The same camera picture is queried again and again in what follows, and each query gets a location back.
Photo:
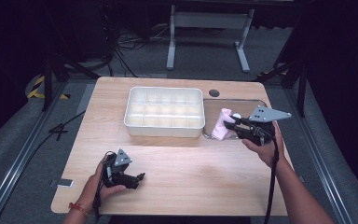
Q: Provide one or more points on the white compartment storage box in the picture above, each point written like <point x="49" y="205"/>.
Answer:
<point x="164" y="130"/>

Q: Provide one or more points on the pink sock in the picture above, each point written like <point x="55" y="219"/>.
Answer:
<point x="221" y="127"/>

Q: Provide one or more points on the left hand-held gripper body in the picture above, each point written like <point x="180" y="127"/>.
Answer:
<point x="118" y="174"/>

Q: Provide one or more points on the white metal table frame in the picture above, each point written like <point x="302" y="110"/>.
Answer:
<point x="209" y="20"/>

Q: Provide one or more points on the person's right hand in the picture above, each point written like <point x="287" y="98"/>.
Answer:
<point x="270" y="154"/>

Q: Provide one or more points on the metal floor rail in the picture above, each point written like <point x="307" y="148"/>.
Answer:
<point x="12" y="174"/>
<point x="320" y="155"/>

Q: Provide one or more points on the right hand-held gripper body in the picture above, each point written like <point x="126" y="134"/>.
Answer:
<point x="254" y="132"/>

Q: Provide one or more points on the black tripod stand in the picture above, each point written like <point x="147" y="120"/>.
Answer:
<point x="301" y="93"/>
<point x="47" y="87"/>

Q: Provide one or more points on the person's left hand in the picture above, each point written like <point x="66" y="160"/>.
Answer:
<point x="94" y="189"/>

